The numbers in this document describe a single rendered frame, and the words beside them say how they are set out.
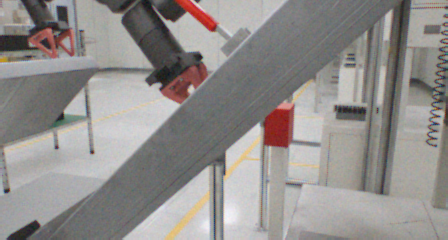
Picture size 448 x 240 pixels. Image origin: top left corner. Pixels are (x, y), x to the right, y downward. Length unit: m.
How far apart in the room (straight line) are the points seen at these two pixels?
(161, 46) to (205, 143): 0.25
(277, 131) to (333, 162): 0.56
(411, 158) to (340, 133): 0.34
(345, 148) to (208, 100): 1.54
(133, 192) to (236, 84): 0.17
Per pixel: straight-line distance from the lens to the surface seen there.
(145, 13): 0.57
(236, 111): 0.32
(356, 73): 4.98
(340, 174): 1.87
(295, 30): 0.30
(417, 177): 1.89
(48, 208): 1.07
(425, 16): 1.77
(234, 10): 9.59
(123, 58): 11.21
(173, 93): 0.55
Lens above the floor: 1.05
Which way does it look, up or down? 13 degrees down
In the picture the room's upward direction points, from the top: straight up
